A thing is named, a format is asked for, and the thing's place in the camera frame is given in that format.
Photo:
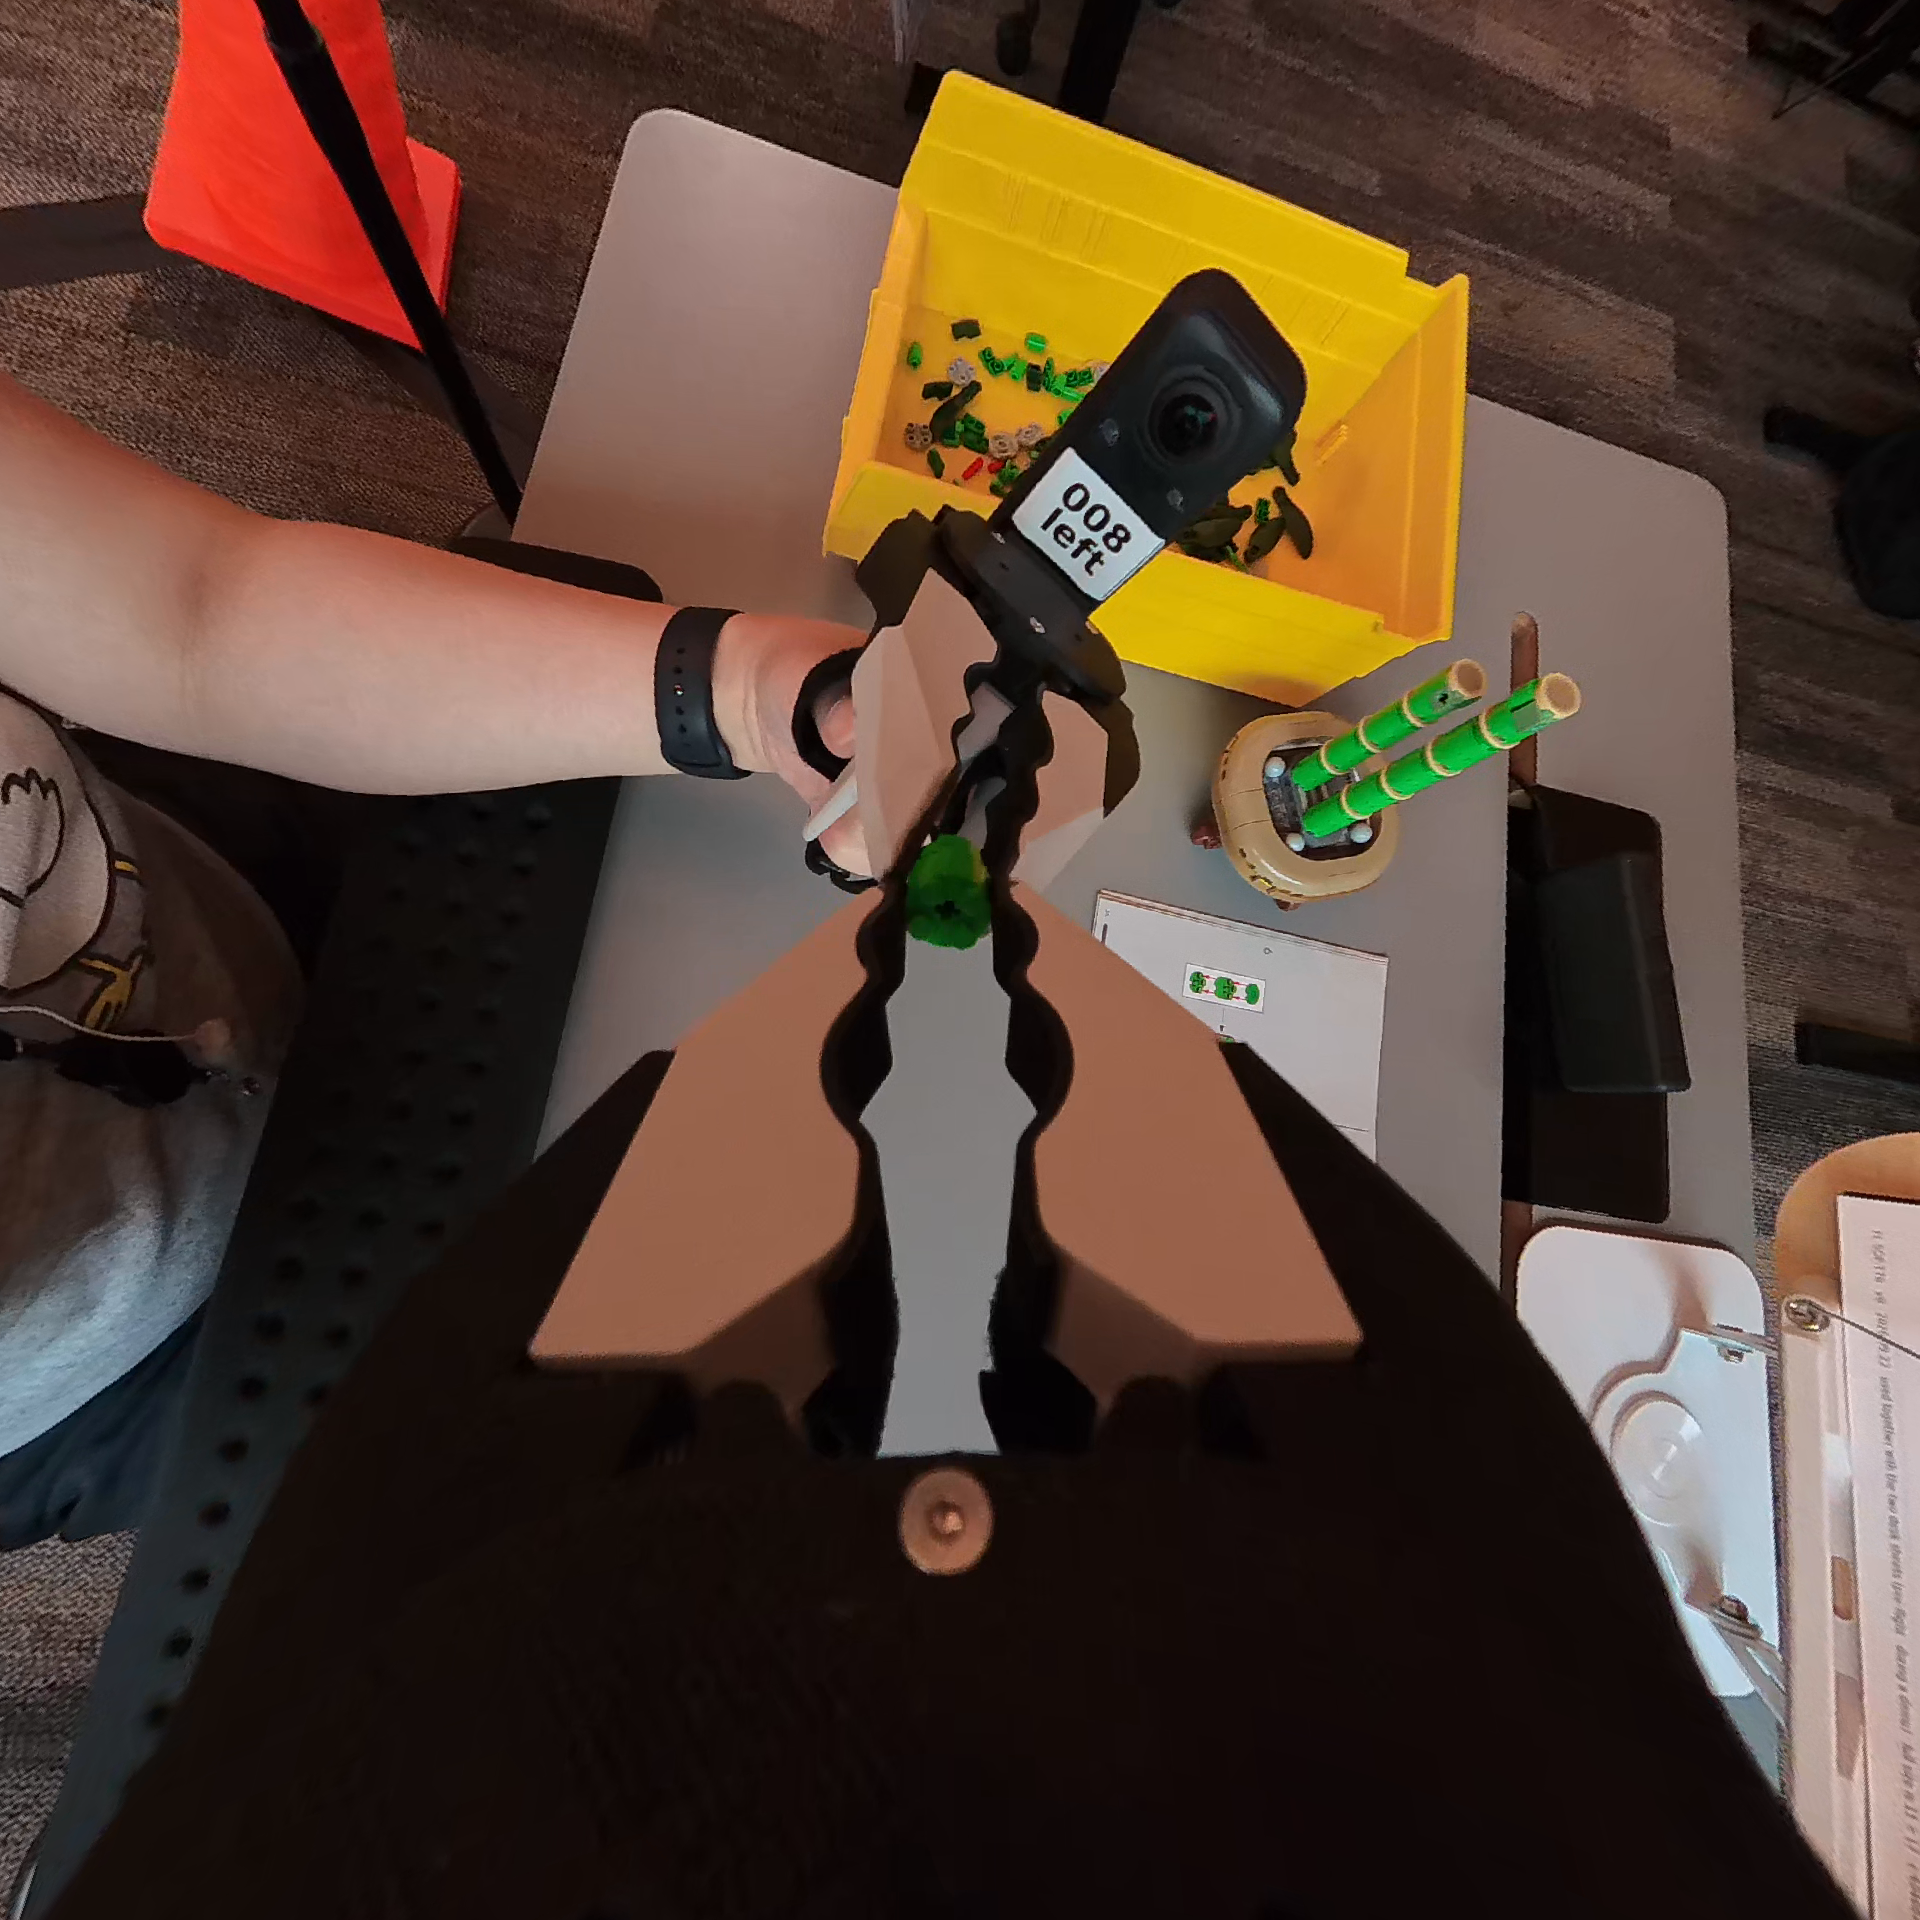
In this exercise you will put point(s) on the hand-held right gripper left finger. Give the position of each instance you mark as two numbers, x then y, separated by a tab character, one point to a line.
720	1202

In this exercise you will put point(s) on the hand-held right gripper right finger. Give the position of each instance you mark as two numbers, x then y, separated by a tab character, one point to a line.
1170	1186

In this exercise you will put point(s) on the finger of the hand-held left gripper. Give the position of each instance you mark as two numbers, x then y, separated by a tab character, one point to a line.
1072	810
915	721

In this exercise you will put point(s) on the green round toy brick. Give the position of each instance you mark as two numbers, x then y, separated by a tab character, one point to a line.
945	901

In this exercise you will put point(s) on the person's left forearm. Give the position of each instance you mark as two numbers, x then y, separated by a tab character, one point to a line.
375	646

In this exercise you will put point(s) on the person's left hand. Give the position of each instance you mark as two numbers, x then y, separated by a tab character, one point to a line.
774	691

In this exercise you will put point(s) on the toy brick bamboo model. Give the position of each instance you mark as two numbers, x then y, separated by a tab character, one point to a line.
1254	859

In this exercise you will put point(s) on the white instruction booklet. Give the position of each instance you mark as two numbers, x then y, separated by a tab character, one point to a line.
1306	1051

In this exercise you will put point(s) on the pile of small toy bricks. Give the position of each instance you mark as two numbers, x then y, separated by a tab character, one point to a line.
975	421

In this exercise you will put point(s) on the black smartwatch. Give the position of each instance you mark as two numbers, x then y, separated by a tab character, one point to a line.
697	691

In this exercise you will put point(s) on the black perforated panel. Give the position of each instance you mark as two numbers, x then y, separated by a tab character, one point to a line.
422	1051

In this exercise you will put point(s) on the yellow plastic bin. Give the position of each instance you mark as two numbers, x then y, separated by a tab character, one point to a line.
1350	451

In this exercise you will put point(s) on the white plastic device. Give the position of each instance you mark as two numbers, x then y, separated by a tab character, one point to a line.
1590	1321

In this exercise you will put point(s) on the person in grey printed sweatshirt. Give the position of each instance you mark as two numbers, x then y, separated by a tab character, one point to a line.
120	1230

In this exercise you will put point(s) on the black pole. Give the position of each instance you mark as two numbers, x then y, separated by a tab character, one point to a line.
398	263

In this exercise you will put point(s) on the wooden clipboard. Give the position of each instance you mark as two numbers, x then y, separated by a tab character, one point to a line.
1809	1501

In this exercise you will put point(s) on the printed paper sheet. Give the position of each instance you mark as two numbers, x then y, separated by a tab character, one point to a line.
1881	1501

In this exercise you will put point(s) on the orange traffic cone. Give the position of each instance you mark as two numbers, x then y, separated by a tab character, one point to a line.
254	165

